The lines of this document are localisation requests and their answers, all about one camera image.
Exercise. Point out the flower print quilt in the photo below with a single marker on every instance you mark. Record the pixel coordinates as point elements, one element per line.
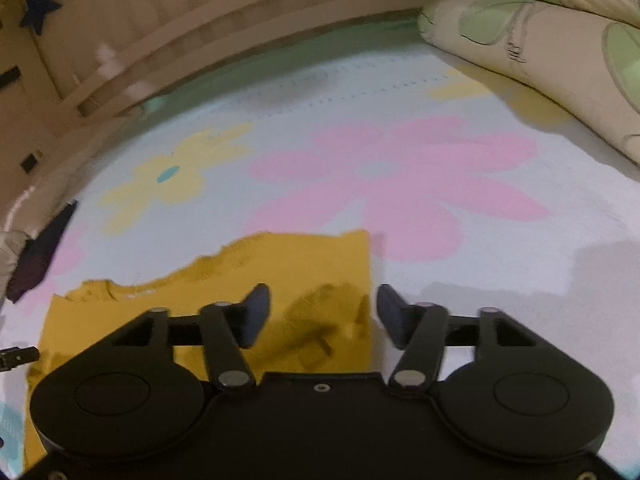
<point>550,25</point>

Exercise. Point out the green bed sheet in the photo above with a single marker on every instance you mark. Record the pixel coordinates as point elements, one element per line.
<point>300,40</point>

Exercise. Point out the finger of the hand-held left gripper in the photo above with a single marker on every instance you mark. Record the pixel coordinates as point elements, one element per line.
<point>20,356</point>

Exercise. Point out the white pillow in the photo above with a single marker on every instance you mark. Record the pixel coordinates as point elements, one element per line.
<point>10,260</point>

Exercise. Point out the blue star decoration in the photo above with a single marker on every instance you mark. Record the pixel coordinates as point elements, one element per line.
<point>40,7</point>

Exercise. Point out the dark cloth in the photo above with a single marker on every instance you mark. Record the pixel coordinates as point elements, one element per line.
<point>42,255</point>

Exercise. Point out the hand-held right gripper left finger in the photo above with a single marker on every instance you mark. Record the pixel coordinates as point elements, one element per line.
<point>256,312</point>

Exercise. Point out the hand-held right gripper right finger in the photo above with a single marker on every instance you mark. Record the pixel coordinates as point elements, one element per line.
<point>389,312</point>

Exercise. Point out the yellow knit top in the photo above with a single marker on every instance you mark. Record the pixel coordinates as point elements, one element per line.
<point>300,270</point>

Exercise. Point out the wooden headboard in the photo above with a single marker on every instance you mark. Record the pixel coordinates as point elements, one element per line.
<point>225,15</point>

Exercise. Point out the floral bed blanket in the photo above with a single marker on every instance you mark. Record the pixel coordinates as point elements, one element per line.
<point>400,170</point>

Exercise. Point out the black wall switch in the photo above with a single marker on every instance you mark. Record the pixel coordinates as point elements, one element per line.
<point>9,77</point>

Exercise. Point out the black wall socket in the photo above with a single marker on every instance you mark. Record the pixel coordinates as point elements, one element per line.
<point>29,161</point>

